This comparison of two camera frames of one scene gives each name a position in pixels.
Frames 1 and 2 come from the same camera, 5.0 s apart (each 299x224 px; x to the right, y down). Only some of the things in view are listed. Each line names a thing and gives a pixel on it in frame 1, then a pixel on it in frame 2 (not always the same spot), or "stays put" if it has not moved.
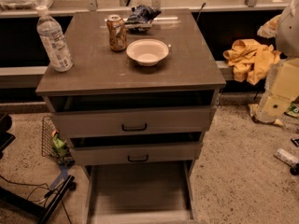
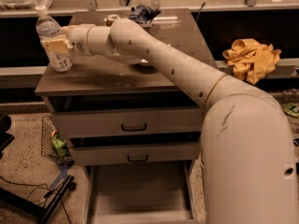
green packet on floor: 293,109 stays put
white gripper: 289,35 → 78,38
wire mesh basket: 54,145 stays put
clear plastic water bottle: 53,41 stays put
